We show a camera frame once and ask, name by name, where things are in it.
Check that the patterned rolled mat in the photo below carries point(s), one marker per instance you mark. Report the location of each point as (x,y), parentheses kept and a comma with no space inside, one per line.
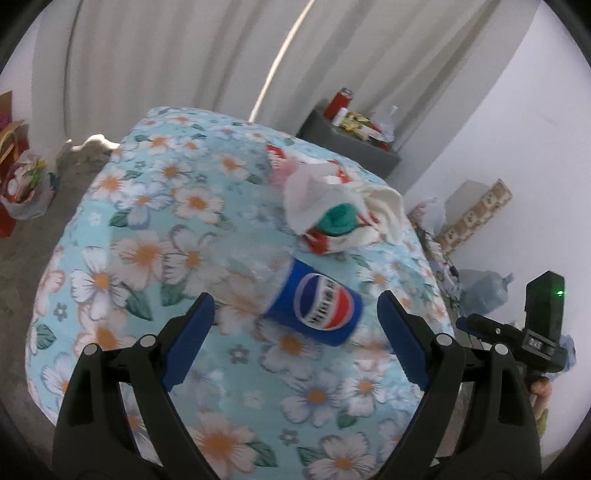
(469,209)

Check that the clear bottle blue cap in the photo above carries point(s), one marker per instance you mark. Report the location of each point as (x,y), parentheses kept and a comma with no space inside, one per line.
(312,303)

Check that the white plastic bag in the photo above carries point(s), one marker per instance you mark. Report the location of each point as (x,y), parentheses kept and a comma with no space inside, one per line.
(430,216)

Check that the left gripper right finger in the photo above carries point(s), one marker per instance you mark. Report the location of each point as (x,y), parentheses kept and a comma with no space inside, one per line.
(499,439)

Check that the large blue water jug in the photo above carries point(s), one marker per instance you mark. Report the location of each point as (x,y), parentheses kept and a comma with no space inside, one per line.
(483,291)

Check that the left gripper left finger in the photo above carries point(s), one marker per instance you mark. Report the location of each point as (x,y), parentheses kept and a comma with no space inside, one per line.
(93,437)

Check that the red white snack bag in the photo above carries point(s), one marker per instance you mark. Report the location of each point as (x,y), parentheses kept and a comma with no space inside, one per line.
(332,216)

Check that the grey bedside cabinet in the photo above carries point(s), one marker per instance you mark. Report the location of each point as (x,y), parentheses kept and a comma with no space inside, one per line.
(320,131)

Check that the grey pleated curtain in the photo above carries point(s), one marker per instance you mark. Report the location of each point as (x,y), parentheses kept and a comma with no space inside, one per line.
(99,66)

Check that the red candle jar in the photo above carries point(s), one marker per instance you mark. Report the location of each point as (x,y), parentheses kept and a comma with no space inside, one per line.
(341,100)

